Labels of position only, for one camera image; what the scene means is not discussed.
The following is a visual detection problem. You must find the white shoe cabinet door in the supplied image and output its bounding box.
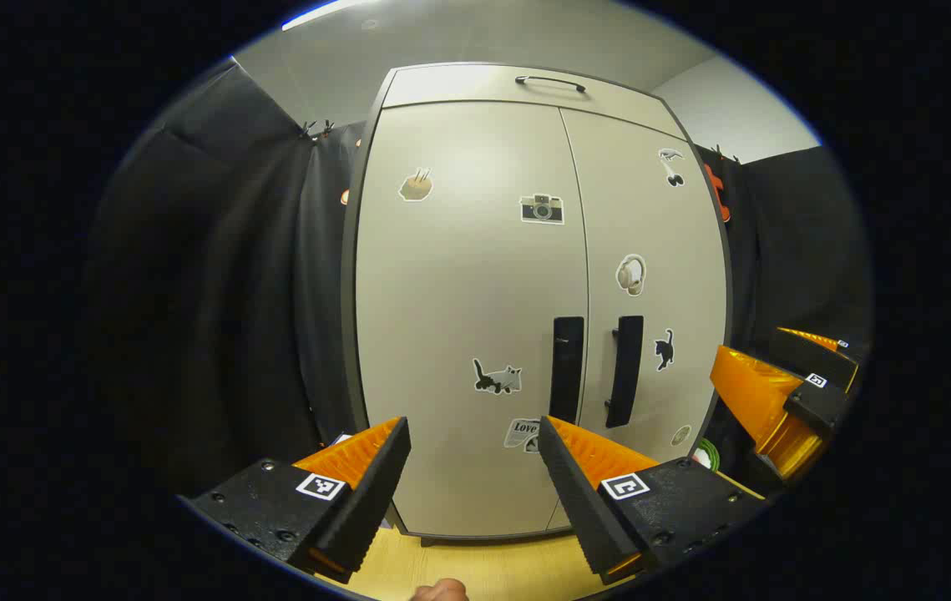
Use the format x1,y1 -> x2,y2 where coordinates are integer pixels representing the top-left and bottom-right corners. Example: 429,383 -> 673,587
560,107 -> 728,532
356,100 -> 590,538

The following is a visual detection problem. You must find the white double-door shoe cabinet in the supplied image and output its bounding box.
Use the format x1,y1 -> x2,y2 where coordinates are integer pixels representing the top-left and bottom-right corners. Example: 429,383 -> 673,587
340,63 -> 733,548

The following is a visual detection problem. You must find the ceiling light strip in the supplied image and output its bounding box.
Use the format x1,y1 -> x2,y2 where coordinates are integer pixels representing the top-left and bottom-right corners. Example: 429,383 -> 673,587
283,0 -> 376,30

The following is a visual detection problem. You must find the white cabinet drawer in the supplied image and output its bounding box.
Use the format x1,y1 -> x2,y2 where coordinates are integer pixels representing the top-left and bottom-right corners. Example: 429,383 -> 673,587
382,65 -> 687,139

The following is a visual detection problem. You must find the black backdrop cloth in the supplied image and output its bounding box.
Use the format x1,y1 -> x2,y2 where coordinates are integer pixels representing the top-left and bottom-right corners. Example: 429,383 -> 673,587
87,58 -> 873,502

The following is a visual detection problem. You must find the black door handle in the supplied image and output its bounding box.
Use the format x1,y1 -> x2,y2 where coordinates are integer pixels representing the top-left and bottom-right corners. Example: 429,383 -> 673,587
605,316 -> 644,428
550,316 -> 585,425

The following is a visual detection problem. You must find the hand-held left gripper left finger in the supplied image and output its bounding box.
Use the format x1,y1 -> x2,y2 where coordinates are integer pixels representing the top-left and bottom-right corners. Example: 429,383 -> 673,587
179,416 -> 412,585

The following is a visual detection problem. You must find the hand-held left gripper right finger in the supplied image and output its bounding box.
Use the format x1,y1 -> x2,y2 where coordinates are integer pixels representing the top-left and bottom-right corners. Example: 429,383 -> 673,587
537,415 -> 768,585

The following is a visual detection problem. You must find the black drawer handle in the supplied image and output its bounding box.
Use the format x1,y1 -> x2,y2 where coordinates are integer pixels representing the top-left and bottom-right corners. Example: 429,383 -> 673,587
514,75 -> 586,93

